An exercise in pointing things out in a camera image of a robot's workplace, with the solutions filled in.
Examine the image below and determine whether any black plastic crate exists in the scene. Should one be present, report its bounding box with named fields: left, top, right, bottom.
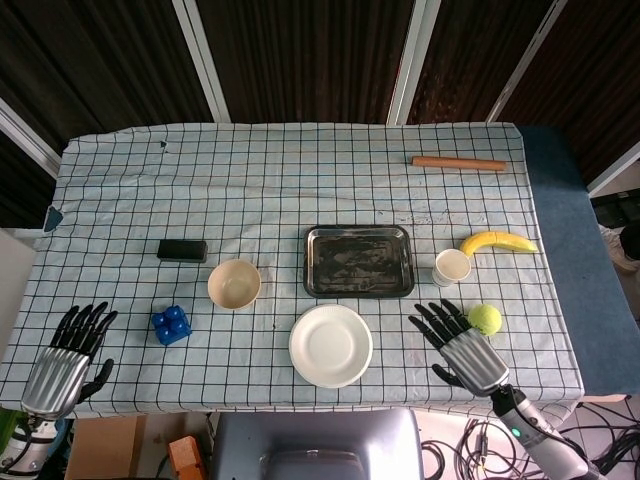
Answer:
left=589, top=192, right=640, bottom=229

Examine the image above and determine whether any metal tray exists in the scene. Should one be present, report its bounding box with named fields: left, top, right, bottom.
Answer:
left=303, top=224, right=416, bottom=300

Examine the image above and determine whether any white paper cup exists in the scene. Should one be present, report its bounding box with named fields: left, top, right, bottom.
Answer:
left=431, top=248, right=473, bottom=288

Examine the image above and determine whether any orange box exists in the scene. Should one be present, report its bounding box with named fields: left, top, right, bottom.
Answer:
left=167, top=435, right=205, bottom=480

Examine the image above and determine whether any yellow banana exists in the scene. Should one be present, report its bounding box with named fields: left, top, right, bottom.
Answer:
left=459, top=230, right=540, bottom=260

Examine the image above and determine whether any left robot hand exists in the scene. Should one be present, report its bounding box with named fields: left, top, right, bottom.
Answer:
left=20, top=301, right=119, bottom=420

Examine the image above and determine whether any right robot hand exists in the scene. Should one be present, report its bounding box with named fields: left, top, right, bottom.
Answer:
left=408, top=298, right=511, bottom=399

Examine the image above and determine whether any white round plate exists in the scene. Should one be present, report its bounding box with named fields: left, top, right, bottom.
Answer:
left=288, top=303, right=375, bottom=390

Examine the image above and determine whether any beige bowl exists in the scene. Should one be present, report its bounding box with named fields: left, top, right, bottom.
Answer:
left=207, top=258, right=263, bottom=311

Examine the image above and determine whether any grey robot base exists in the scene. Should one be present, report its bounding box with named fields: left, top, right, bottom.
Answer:
left=208, top=407, right=426, bottom=480

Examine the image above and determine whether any white partition frame post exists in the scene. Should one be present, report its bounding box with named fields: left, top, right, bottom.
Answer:
left=172, top=0, right=231, bottom=124
left=0, top=97, right=61, bottom=179
left=487, top=0, right=569, bottom=124
left=387, top=0, right=441, bottom=126
left=587, top=144, right=640, bottom=196

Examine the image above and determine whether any black rectangular box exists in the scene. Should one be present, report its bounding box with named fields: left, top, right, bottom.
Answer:
left=156, top=239, right=209, bottom=265

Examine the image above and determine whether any blue felt table cover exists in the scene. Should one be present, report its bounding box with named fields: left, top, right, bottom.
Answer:
left=514, top=124, right=640, bottom=399

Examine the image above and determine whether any blue building block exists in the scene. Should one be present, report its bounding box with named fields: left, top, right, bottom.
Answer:
left=151, top=305, right=194, bottom=346

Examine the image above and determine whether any yellow tennis ball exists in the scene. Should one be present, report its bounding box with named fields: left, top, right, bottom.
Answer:
left=467, top=304, right=503, bottom=337

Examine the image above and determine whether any wooden rolling pin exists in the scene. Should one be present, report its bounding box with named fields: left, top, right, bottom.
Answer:
left=411, top=155, right=508, bottom=174

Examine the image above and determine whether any checked light blue tablecloth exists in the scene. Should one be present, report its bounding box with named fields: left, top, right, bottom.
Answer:
left=0, top=121, right=586, bottom=420

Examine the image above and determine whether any brown cardboard box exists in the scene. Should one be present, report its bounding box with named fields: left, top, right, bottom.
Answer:
left=64, top=415, right=146, bottom=480

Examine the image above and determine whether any black cable bundle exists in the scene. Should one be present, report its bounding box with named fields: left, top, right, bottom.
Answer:
left=419, top=399, right=640, bottom=480

